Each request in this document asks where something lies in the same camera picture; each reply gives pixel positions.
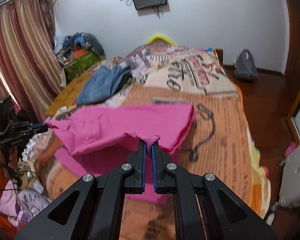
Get green laundry basket with clothes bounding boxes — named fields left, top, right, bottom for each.
left=54, top=32, right=106, bottom=82

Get grey backpack on floor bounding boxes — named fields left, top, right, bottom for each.
left=234, top=49, right=258, bottom=80

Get yellow curved headboard cushion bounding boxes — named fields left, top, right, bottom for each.
left=146, top=33, right=176, bottom=46

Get white appliance with stickers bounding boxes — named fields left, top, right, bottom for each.
left=278, top=145, right=300, bottom=208

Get pink pants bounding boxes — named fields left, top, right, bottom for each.
left=44, top=103, right=197, bottom=204

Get printed newspaper-pattern bedspread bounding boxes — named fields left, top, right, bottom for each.
left=34, top=47, right=263, bottom=239

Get brown wooden door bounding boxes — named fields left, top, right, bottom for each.
left=284, top=0, right=300, bottom=119

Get striped pink gold curtain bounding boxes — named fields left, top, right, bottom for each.
left=0, top=0, right=66, bottom=122

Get folded blue jeans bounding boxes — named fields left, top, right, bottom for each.
left=76, top=66, right=132, bottom=106

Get orange cardboard sheet with pawprints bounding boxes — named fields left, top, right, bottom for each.
left=44, top=73, right=93, bottom=116

